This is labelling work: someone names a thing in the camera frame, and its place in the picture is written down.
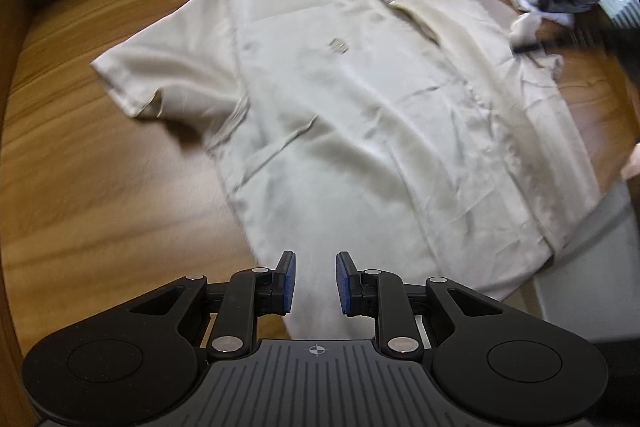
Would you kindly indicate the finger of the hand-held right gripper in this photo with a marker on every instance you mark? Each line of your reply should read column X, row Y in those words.
column 560, row 43

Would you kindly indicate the cream collared short-sleeve shirt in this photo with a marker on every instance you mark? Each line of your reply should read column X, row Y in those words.
column 360, row 107

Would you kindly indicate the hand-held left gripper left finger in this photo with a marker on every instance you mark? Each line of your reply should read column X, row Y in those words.
column 287, row 283

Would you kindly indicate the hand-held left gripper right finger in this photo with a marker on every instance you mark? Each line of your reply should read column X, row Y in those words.
column 344, row 283

